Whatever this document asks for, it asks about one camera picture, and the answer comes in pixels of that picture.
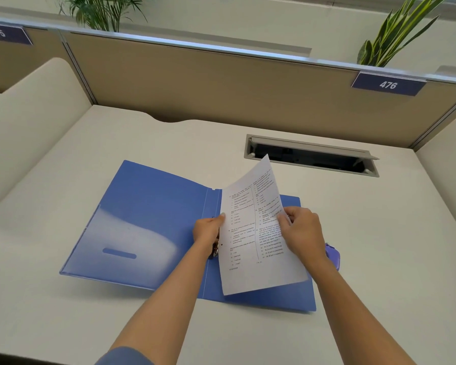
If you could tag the person's right hand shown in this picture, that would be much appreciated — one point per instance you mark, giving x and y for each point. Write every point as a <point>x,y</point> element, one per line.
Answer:
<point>303,231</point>

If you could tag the person's left hand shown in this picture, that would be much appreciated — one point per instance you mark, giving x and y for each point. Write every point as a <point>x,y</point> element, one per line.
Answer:
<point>205,231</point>

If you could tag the person's left thumb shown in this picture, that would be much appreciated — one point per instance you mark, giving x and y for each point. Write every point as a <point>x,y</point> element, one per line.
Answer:
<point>219,219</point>

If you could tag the person's right thumb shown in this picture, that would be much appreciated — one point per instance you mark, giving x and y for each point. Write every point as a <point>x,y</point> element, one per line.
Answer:
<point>282,221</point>

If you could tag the white printed paper sheet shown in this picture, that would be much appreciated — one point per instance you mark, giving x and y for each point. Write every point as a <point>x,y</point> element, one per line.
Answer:
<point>256,231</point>

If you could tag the person's left forearm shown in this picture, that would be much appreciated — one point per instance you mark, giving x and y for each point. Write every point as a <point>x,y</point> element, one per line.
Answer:
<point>163,296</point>

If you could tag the person's right forearm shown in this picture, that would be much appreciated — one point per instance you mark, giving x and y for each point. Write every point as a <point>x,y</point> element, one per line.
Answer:
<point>349,311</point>

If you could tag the beige desk partition panel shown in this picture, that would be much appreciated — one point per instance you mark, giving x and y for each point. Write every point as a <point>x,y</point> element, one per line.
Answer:
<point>250,83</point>
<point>19,60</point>

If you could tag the blue shirt sleeve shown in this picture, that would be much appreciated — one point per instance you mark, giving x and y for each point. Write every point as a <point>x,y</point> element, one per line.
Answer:
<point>123,357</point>

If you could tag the dark blue number sign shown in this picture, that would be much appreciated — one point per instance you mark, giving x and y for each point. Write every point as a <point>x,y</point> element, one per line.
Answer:
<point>5,34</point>
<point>388,84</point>

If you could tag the cream curved side divider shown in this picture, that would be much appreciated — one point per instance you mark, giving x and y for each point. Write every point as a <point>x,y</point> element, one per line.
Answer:
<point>26,129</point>
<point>446,155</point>

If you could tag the green snake plant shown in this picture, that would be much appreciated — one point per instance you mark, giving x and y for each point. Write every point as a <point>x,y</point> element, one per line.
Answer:
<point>397,32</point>

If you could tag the green palm plant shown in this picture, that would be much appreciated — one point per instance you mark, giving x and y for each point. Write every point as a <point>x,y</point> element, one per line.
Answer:
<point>98,11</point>

